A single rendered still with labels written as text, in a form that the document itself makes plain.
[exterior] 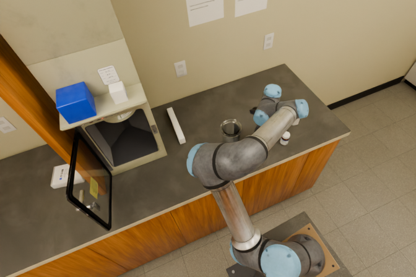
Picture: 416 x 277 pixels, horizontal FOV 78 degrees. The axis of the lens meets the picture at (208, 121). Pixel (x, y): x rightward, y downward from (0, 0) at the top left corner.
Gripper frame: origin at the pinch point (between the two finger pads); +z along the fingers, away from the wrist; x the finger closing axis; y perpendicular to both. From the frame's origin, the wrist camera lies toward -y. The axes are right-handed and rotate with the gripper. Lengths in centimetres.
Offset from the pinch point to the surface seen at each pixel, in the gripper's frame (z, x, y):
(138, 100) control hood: -47, -50, -23
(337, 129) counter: 10.2, 39.2, 24.9
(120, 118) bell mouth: -29, -57, -38
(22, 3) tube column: -85, -65, -39
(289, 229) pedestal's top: 10.1, -26.7, 40.6
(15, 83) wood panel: -64, -80, -41
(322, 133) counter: 10.2, 30.7, 21.0
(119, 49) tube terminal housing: -64, -47, -32
